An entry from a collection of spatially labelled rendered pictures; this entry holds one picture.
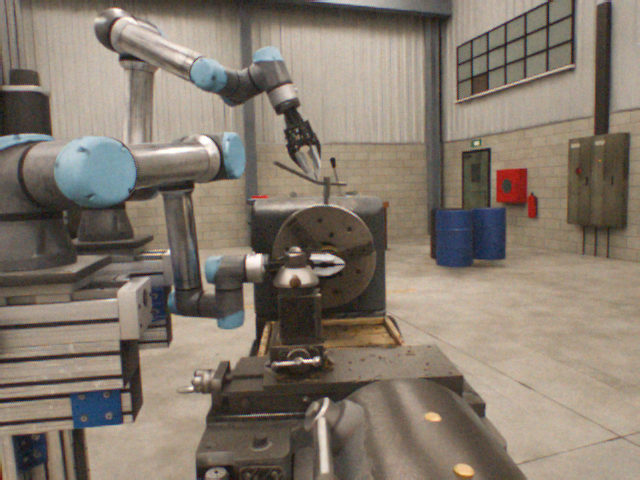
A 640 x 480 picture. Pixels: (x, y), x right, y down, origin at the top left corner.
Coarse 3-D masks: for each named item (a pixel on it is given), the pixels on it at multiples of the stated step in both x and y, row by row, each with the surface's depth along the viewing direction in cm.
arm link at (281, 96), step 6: (276, 90) 122; (282, 90) 122; (288, 90) 122; (294, 90) 124; (270, 96) 123; (276, 96) 122; (282, 96) 122; (288, 96) 122; (294, 96) 123; (270, 102) 124; (276, 102) 123; (282, 102) 122; (288, 102) 123; (276, 108) 124
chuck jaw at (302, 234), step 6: (294, 216) 141; (288, 222) 142; (294, 222) 142; (300, 222) 139; (294, 228) 138; (300, 228) 138; (306, 228) 142; (294, 234) 138; (300, 234) 138; (306, 234) 137; (300, 240) 137; (306, 240) 137; (312, 240) 136; (306, 246) 136; (312, 246) 135; (318, 246) 135
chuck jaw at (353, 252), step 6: (348, 246) 141; (354, 246) 139; (360, 246) 139; (366, 246) 139; (372, 246) 144; (342, 252) 135; (348, 252) 137; (354, 252) 137; (360, 252) 139; (366, 252) 140; (372, 252) 144; (348, 258) 137; (354, 258) 138
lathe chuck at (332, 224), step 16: (304, 208) 142; (320, 208) 141; (336, 208) 142; (304, 224) 142; (320, 224) 142; (336, 224) 142; (352, 224) 142; (288, 240) 142; (320, 240) 142; (336, 240) 143; (352, 240) 143; (368, 240) 143; (272, 256) 143; (368, 256) 144; (352, 272) 144; (368, 272) 144; (336, 288) 144; (352, 288) 145; (336, 304) 145
